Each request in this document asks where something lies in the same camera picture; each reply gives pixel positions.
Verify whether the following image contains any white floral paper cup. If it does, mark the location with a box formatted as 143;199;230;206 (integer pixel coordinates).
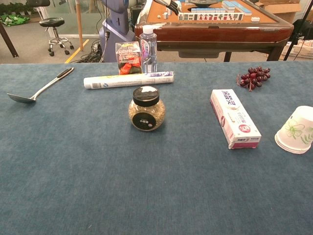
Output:
274;105;313;155

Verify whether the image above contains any glass jar black lid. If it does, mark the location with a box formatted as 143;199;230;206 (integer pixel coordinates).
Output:
128;86;167;132

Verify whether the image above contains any white pink toothpaste box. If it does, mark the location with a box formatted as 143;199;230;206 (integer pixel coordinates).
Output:
209;89;262;150

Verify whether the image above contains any black silver background robot hand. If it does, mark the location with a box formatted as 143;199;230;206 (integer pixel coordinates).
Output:
154;0;183;16

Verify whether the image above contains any brown cardboard box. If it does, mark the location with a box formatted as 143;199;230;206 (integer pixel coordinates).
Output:
254;0;304;24

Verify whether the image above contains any white plastic wrap roll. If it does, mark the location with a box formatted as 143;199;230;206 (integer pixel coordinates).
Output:
83;70;175;90

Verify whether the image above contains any clear water bottle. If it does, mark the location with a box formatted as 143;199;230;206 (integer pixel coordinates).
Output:
139;24;158;73

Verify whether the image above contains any brown mahjong table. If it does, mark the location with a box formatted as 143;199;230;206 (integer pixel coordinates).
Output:
134;0;294;62

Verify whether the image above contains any dark red grape bunch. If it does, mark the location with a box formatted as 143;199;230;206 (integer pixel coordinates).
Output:
236;66;271;92

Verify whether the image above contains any mahjong tile row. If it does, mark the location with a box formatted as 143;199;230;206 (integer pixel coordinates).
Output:
178;12;245;22

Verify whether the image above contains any wooden pole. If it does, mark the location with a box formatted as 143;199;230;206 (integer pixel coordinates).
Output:
75;0;84;51

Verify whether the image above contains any black rolling stool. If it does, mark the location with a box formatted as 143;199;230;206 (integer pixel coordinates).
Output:
39;17;74;57

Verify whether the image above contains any white plastic crate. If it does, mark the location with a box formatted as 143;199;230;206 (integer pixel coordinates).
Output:
281;40;313;59

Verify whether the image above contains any black tripod stand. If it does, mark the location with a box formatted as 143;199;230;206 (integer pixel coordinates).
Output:
283;0;313;61

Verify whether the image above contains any green bag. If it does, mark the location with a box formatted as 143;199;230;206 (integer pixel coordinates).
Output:
0;14;30;27

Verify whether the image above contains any black floor cable bundle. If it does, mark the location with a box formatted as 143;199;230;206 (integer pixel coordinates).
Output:
70;40;106;64

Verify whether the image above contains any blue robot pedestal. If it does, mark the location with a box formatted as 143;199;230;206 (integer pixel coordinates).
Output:
99;0;136;63

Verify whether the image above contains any steel ladle black handle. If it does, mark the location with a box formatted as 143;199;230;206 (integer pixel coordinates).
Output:
6;67;75;104

